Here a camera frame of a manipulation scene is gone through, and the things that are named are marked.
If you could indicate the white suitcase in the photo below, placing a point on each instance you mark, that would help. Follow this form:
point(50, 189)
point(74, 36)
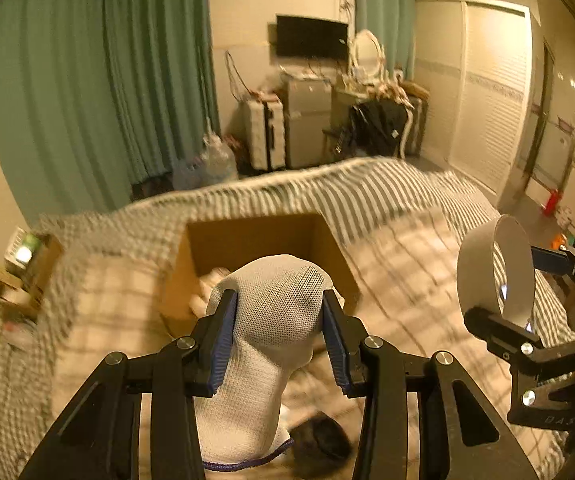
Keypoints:
point(265, 132)

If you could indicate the black wall television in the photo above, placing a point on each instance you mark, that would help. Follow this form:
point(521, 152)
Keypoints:
point(311, 36)

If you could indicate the white sliding wardrobe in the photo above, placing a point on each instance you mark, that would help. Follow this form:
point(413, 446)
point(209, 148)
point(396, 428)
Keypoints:
point(487, 100)

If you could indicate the dark cloth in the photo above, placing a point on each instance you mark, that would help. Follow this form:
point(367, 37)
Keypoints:
point(323, 437)

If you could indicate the white oval mirror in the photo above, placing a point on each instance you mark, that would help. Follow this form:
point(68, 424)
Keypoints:
point(367, 55)

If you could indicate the grey mini fridge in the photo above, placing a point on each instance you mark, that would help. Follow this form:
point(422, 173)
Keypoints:
point(307, 125)

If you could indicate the pale item in box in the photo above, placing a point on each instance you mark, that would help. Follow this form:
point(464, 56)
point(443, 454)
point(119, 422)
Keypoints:
point(208, 292)

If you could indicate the dressing table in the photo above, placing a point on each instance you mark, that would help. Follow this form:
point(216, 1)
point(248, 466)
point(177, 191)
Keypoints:
point(343, 105)

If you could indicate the red container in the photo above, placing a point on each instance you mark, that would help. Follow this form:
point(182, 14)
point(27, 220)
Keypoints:
point(551, 202)

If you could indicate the checked blanket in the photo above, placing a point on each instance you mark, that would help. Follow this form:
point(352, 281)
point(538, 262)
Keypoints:
point(417, 270)

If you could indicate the small cardboard box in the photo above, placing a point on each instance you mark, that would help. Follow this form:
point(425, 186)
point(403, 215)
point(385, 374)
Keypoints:
point(42, 265)

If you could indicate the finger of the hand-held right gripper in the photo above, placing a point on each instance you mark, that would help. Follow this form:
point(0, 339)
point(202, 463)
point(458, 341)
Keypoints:
point(550, 261)
point(497, 326)

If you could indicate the narrow green curtain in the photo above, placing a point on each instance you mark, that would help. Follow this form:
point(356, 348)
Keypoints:
point(382, 15)

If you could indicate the large clear water bottle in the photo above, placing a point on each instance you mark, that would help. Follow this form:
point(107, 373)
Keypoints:
point(217, 157)

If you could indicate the striped blanket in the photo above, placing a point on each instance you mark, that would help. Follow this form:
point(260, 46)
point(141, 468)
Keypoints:
point(367, 185)

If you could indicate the white mesh sock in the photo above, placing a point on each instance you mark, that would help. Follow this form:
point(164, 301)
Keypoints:
point(272, 320)

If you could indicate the wide green curtain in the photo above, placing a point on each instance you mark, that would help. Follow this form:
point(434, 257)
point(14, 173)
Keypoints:
point(92, 75)

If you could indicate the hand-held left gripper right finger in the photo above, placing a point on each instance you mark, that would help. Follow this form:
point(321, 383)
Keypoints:
point(336, 350)

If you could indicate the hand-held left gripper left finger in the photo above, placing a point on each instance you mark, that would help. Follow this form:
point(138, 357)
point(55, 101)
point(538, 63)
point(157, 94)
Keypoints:
point(221, 345)

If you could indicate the pile of tan clothes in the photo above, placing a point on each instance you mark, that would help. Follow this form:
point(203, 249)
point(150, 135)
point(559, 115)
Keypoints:
point(405, 91)

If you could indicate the white tape roll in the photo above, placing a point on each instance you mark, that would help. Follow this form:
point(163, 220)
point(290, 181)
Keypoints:
point(475, 265)

